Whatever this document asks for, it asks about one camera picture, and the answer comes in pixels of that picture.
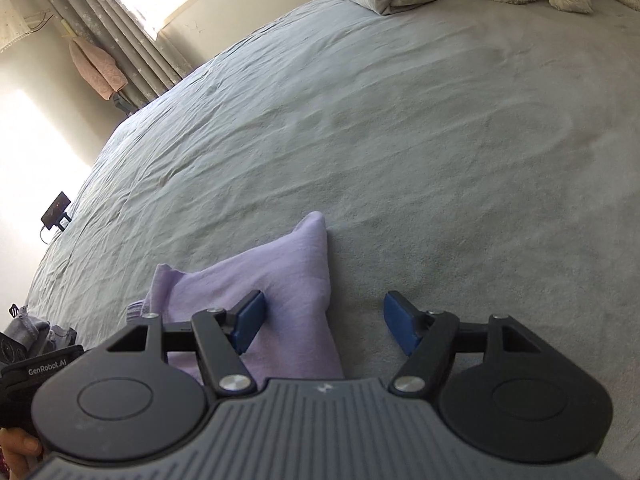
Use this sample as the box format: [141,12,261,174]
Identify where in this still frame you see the person's left hand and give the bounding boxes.
[0,428,43,480]

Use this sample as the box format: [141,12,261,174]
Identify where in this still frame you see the lilac purple pants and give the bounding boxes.
[127,211,344,384]

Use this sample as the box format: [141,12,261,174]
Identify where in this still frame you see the black device on stand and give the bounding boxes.
[41,192,72,232]

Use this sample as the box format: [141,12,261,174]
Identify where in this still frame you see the grey star-patterned curtain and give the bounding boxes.
[47,0,193,114]

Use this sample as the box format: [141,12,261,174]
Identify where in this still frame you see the pink hanging towel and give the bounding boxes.
[68,37,128,101]

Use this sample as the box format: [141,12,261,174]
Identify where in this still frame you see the grey bed sheet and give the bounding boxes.
[27,0,639,479]

